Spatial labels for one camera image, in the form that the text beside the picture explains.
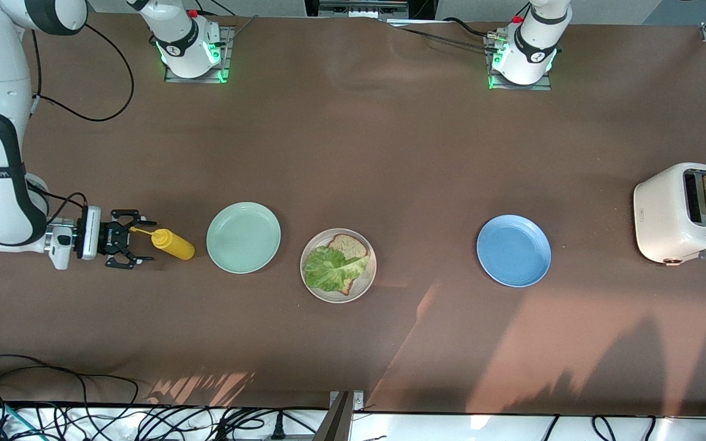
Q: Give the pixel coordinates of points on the blue plate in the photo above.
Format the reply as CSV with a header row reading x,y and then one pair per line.
x,y
513,251

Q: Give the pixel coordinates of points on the black power plug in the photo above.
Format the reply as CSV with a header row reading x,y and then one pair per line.
x,y
277,427

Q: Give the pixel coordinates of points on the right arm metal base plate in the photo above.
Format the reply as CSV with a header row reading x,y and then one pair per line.
x,y
228,43

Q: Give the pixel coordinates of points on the beige plate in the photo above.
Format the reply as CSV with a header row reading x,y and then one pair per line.
x,y
337,298

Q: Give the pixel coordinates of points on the white toaster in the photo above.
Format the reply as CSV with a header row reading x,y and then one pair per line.
x,y
659,214

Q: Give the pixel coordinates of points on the black electronics box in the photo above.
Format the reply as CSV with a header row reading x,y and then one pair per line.
x,y
420,7

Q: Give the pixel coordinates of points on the yellow mustard squeeze bottle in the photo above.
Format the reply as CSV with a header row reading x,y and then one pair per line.
x,y
172,244

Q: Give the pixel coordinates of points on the green plate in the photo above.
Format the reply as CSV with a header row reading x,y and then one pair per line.
x,y
242,237

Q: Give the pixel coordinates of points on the grey aluminium post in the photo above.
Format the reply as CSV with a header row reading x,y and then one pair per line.
x,y
334,425

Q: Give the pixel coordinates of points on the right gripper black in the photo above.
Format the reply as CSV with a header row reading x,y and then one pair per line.
x,y
110,237

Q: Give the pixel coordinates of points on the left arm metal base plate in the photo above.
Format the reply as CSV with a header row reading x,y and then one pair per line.
x,y
518,87

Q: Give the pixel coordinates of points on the green lettuce leaf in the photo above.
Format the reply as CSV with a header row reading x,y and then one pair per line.
x,y
328,272

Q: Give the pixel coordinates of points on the metal corner bracket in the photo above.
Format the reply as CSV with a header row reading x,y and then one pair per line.
x,y
358,401

